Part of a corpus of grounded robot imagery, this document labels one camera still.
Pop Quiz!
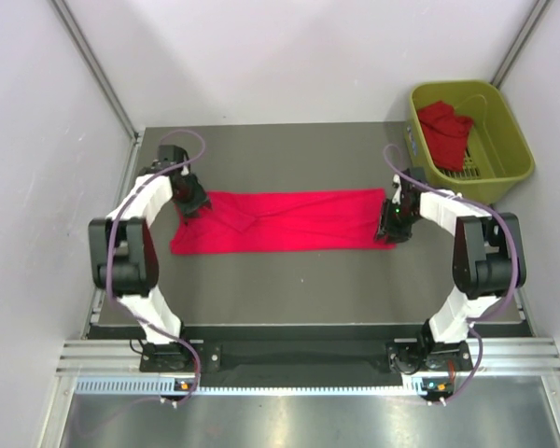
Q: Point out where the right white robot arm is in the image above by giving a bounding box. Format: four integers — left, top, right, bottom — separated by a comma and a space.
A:
375, 168, 526, 375

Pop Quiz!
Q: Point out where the aluminium frame post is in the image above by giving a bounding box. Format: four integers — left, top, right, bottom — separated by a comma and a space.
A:
48, 0, 139, 141
490, 0, 553, 89

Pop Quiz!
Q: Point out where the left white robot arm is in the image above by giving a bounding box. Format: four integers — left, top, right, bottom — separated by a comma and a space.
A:
88, 145, 212, 372

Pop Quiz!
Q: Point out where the bright pink t shirt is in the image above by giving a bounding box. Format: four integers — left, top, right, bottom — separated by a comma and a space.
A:
169, 189, 395, 256

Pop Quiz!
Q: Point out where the right aluminium frame post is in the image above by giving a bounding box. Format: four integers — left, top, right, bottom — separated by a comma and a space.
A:
490, 0, 553, 89

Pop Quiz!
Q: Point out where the olive green plastic basket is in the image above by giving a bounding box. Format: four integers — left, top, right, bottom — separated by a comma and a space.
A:
404, 80, 535, 204

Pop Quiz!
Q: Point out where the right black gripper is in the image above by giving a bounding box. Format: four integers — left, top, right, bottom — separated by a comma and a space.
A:
374, 199, 422, 245

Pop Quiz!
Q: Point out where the dark red t shirt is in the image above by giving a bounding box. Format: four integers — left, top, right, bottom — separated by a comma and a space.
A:
417, 101, 474, 173

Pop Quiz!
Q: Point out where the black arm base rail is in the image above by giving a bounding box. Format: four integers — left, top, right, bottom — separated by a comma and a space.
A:
139, 324, 471, 388

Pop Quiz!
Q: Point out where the left aluminium frame post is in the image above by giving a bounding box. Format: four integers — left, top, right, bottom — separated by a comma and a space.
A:
48, 0, 139, 141

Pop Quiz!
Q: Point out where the slotted grey cable duct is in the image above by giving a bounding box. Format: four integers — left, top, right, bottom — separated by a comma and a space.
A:
74, 375, 456, 398

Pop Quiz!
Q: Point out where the grey aluminium front rail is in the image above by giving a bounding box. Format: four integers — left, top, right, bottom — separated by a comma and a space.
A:
57, 337, 560, 377

